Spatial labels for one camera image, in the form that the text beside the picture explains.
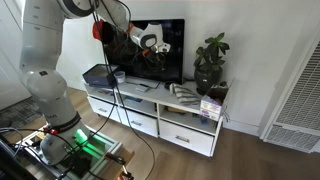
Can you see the red sparkly hat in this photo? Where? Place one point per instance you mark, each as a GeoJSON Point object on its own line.
{"type": "Point", "coordinates": [96, 31]}

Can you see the narrow white drawer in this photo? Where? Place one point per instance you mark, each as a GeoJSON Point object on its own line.
{"type": "Point", "coordinates": [103, 110]}

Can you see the wide white drawer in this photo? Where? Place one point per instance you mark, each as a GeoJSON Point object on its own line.
{"type": "Point", "coordinates": [185, 138]}

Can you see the black band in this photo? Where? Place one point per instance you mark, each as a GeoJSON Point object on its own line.
{"type": "Point", "coordinates": [167, 84]}

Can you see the striped towel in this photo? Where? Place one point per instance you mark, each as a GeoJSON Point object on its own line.
{"type": "Point", "coordinates": [185, 95]}

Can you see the black flat screen television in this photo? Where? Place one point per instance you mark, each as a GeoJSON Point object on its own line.
{"type": "Point", "coordinates": [173, 66]}

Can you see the dark plant pot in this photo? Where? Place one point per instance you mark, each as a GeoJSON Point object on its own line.
{"type": "Point", "coordinates": [206, 81]}

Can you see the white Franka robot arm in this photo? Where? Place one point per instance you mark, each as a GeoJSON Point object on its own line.
{"type": "Point", "coordinates": [43, 88]}

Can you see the white wall vent grille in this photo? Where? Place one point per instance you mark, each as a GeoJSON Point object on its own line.
{"type": "Point", "coordinates": [300, 106]}

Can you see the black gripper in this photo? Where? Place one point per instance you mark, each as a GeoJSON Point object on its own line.
{"type": "Point", "coordinates": [155, 56]}

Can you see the green leafy plant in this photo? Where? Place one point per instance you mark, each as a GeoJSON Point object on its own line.
{"type": "Point", "coordinates": [211, 53]}

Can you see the clear plastic cup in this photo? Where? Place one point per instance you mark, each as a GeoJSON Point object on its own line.
{"type": "Point", "coordinates": [120, 77]}

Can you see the dark blue shoebox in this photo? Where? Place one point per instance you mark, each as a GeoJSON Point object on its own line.
{"type": "Point", "coordinates": [98, 76]}

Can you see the cardboard box with purple label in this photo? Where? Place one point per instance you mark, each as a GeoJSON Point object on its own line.
{"type": "Point", "coordinates": [211, 106]}

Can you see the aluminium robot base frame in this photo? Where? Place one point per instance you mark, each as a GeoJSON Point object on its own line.
{"type": "Point", "coordinates": [100, 146]}

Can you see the medium white drawer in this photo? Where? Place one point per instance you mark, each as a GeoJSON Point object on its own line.
{"type": "Point", "coordinates": [137, 122]}

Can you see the gray patterned rug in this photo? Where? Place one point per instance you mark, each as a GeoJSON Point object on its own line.
{"type": "Point", "coordinates": [20, 111]}

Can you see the gray remote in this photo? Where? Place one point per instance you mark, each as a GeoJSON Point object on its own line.
{"type": "Point", "coordinates": [142, 88]}

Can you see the white TV stand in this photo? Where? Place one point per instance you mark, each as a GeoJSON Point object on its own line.
{"type": "Point", "coordinates": [173, 110]}

